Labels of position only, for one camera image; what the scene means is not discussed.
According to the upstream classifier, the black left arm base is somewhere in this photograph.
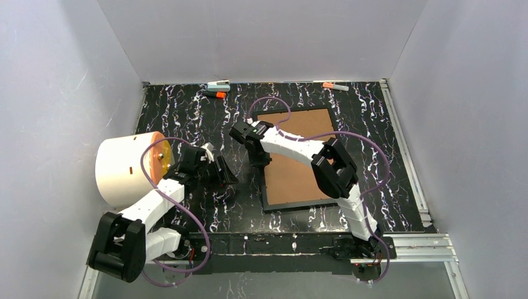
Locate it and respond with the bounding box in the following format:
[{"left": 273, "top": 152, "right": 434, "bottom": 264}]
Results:
[{"left": 163, "top": 233, "right": 209, "bottom": 265}]

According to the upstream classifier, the orange white marker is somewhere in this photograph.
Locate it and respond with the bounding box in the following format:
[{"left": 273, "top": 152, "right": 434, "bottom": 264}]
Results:
[{"left": 322, "top": 82, "right": 349, "bottom": 92}]

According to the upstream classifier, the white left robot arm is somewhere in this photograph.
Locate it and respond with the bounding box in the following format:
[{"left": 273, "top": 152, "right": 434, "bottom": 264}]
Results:
[{"left": 87, "top": 143, "right": 238, "bottom": 283}]

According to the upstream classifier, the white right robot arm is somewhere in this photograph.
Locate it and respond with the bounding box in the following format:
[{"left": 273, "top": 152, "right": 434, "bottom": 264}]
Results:
[{"left": 229, "top": 121, "right": 382, "bottom": 241}]

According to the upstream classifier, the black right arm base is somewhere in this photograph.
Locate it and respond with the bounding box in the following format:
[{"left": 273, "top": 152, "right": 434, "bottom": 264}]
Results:
[{"left": 327, "top": 236, "right": 397, "bottom": 262}]

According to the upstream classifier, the white cylinder orange lid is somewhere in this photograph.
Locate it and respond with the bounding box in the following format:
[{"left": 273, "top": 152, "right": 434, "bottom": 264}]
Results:
[{"left": 95, "top": 131, "right": 174, "bottom": 208}]

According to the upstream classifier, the black picture frame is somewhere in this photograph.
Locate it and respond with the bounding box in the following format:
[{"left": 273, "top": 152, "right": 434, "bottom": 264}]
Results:
[{"left": 247, "top": 106, "right": 343, "bottom": 214}]

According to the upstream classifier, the aluminium rail frame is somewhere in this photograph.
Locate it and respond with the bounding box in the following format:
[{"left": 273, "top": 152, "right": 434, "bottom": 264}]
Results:
[{"left": 79, "top": 234, "right": 468, "bottom": 298}]

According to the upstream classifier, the black orange marker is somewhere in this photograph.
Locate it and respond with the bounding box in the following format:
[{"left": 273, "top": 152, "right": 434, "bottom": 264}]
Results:
[{"left": 202, "top": 91, "right": 227, "bottom": 99}]

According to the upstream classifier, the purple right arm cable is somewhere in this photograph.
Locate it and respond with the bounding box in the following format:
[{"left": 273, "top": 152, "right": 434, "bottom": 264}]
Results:
[{"left": 247, "top": 96, "right": 392, "bottom": 285}]

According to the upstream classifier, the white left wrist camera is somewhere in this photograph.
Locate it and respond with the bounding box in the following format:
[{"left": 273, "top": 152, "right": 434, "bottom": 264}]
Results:
[{"left": 201, "top": 142, "right": 214, "bottom": 163}]

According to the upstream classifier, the brown backing board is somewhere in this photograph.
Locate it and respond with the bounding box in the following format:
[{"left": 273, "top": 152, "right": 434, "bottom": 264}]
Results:
[{"left": 256, "top": 108, "right": 337, "bottom": 206}]

